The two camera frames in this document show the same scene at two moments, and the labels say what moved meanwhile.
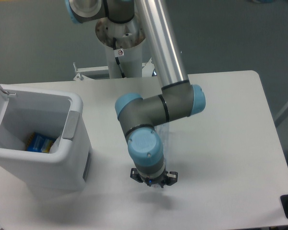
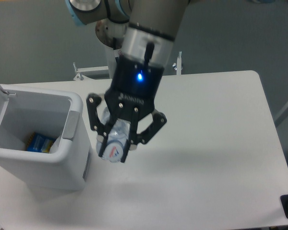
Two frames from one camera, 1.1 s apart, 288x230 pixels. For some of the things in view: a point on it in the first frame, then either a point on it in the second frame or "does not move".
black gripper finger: x=173 y=178 → x=159 y=120
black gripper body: x=162 y=179 → x=135 y=85
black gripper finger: x=135 y=175 → x=102 y=130
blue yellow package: x=40 y=143 does not move
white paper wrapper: x=55 y=146 does not move
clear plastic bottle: x=167 y=130 → x=116 y=139
